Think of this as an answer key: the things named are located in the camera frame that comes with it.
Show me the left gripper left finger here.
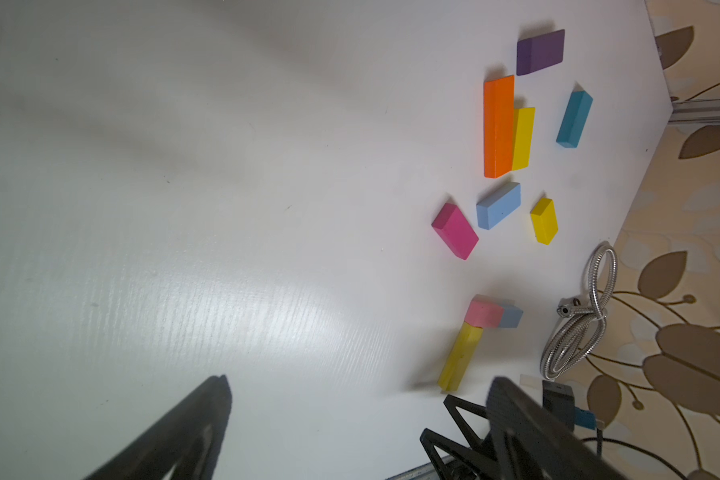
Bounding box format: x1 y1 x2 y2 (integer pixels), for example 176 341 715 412
88 375 233 479

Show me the purple block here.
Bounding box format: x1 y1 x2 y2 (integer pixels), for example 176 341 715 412
516 29 566 76

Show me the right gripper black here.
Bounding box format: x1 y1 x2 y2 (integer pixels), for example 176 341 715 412
419 379 598 480

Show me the magenta block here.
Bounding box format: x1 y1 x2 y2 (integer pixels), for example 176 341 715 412
431 202 479 260

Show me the yellow block right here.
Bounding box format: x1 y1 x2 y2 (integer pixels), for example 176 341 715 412
530 198 558 245

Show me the long yellow-green block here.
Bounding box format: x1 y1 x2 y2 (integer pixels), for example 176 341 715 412
438 322 483 392

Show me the light blue block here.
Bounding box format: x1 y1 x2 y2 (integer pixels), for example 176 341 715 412
498 303 524 329
476 182 521 230

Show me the metal flexible hose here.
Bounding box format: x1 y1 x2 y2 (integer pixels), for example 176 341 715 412
539 241 619 382

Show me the orange long block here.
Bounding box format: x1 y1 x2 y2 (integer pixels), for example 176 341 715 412
483 75 515 179

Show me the yellow block beside orange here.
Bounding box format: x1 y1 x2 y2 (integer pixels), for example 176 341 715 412
512 107 536 171

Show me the teal block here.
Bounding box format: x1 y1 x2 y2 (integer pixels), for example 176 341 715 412
556 90 593 148

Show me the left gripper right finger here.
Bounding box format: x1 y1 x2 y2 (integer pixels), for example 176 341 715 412
486 377 623 480

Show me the pink block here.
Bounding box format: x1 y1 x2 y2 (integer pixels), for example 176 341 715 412
464 295 505 329

